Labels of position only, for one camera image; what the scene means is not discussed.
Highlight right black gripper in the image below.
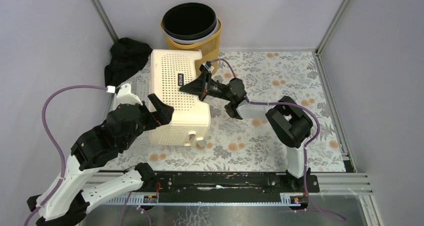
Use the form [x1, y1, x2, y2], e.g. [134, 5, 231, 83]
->
[178, 71, 233, 102]

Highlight cream large container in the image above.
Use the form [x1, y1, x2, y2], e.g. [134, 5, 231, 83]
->
[149, 49, 211, 148]

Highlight yellow plastic waste basket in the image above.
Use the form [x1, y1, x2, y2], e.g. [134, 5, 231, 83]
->
[160, 19, 222, 76]

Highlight grey bucket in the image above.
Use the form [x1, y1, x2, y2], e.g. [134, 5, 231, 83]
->
[164, 19, 221, 45]

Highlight black round bucket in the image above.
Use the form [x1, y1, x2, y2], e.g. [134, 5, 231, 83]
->
[162, 3, 218, 41]

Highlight white perforated basket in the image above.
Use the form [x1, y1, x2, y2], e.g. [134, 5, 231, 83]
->
[109, 81, 150, 154]

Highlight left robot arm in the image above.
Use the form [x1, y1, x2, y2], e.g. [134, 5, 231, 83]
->
[27, 94, 174, 225]

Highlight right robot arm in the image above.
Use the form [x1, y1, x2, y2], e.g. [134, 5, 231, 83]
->
[176, 70, 313, 192]

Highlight black crumpled cloth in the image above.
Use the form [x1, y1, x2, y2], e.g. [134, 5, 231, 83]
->
[104, 38, 153, 86]

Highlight floral patterned table mat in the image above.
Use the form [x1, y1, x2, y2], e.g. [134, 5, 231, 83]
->
[106, 52, 346, 172]

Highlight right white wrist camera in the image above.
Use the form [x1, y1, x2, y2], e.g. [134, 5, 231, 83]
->
[199, 61, 214, 73]

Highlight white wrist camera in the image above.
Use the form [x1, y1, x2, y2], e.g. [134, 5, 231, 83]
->
[199, 61, 214, 73]
[106, 83, 142, 105]

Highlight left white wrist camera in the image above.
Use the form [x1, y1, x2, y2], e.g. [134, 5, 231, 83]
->
[106, 83, 142, 105]

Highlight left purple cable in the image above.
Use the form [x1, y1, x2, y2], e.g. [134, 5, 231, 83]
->
[23, 85, 147, 226]

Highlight aluminium frame rail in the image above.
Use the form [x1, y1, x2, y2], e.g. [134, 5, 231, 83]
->
[64, 172, 385, 226]

